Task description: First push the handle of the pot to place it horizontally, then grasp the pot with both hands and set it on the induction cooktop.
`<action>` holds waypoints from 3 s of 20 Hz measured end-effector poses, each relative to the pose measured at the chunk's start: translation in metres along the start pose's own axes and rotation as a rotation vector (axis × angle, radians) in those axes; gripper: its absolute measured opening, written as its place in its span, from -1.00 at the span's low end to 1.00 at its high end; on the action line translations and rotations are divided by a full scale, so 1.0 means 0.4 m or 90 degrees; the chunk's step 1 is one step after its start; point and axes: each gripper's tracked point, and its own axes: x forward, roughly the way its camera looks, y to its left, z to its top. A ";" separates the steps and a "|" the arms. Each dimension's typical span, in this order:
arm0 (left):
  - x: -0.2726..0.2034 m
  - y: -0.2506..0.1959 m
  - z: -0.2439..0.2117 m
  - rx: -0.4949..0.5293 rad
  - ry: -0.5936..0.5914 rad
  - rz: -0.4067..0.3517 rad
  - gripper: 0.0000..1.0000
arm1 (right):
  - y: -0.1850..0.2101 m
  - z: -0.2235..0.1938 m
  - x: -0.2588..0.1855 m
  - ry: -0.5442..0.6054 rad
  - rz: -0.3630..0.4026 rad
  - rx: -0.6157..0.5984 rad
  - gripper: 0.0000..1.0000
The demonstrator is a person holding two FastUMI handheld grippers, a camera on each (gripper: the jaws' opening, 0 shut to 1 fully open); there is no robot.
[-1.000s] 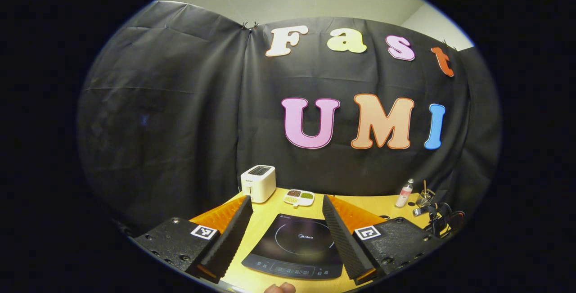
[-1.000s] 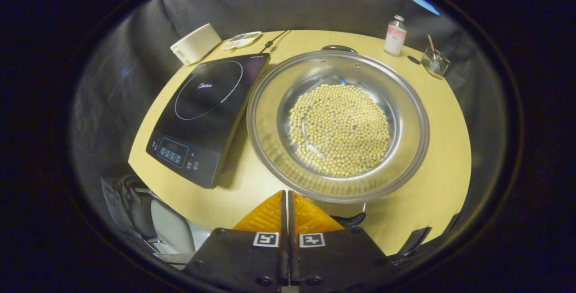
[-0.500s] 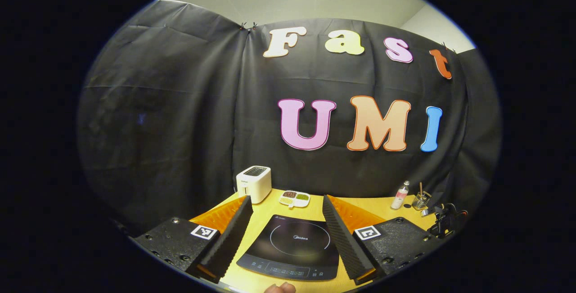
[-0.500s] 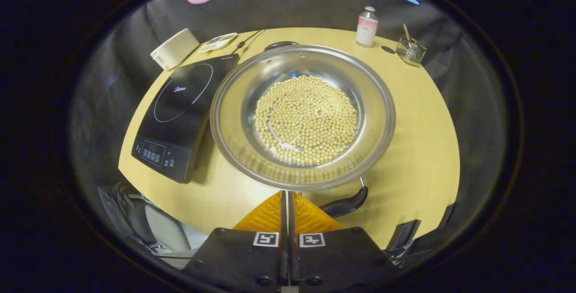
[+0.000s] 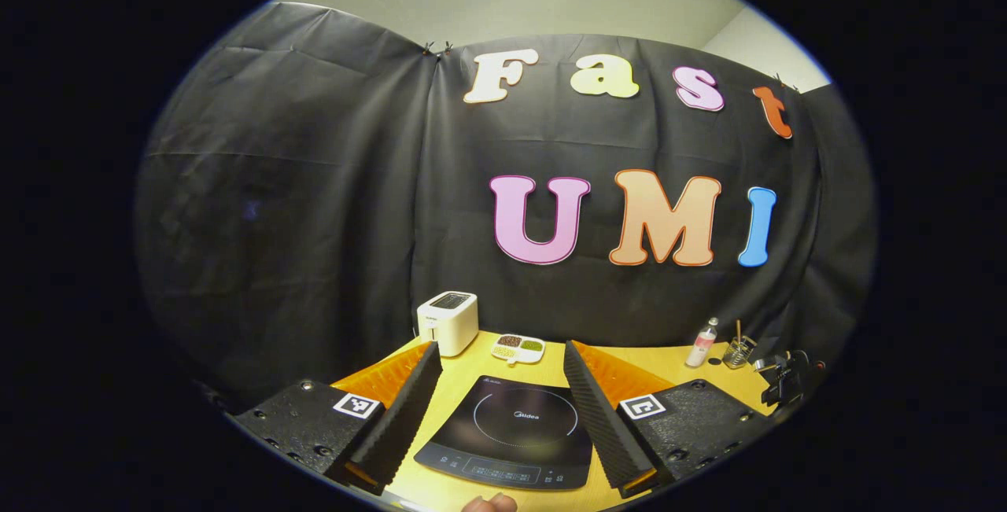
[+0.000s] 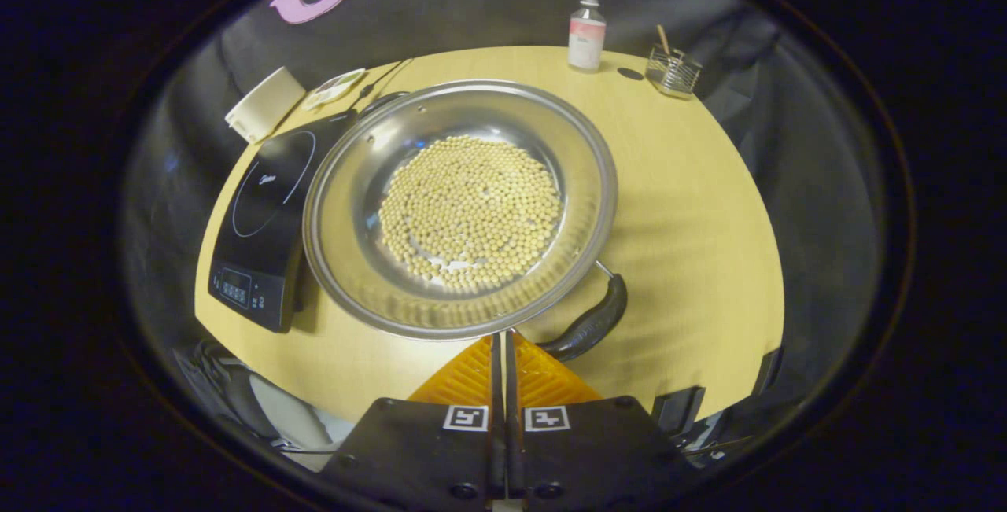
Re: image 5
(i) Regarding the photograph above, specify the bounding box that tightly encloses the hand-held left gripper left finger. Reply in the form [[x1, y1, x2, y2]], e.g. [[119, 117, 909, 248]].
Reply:
[[228, 341, 444, 497]]

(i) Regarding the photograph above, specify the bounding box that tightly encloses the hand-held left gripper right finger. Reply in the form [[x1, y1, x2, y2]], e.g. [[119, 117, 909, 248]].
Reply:
[[563, 339, 776, 499]]

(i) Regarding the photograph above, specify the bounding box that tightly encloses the black induction cooktop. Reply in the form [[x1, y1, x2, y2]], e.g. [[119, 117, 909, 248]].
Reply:
[[414, 374, 593, 492]]

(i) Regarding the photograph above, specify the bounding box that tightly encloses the clear bottle with pink label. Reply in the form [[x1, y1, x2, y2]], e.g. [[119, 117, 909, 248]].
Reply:
[[684, 317, 719, 369]]

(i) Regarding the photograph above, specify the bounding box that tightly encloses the white toaster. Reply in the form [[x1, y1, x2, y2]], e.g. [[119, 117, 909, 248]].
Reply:
[[416, 290, 479, 358]]

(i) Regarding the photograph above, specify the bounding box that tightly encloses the white divided dish with beans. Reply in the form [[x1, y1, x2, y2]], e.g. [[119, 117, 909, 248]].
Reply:
[[490, 333, 546, 365]]

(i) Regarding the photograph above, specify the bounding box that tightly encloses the black backdrop cloth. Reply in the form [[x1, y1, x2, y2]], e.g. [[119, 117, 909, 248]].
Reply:
[[134, 1, 878, 411]]

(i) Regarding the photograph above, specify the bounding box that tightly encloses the metal wire basket holder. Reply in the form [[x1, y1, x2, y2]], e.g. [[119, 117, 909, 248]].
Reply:
[[722, 335, 758, 370]]

